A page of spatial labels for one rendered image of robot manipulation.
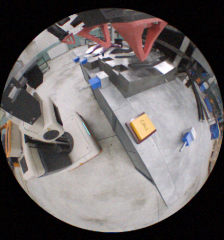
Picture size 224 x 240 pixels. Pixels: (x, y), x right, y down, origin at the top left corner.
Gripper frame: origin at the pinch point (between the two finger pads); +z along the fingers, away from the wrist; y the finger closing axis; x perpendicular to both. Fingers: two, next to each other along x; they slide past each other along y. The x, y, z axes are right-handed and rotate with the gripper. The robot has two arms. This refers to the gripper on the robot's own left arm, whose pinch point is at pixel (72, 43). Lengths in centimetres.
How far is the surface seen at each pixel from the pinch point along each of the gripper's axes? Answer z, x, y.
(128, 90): 15.3, 3.0, -43.3
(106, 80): 15.1, 5.5, -33.1
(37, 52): -116, 127, 787
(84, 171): 58, 106, -64
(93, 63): 16.8, 1.9, -13.7
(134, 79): 12.4, -0.8, -43.3
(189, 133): 21, -7, -72
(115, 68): 13.8, -0.7, -32.6
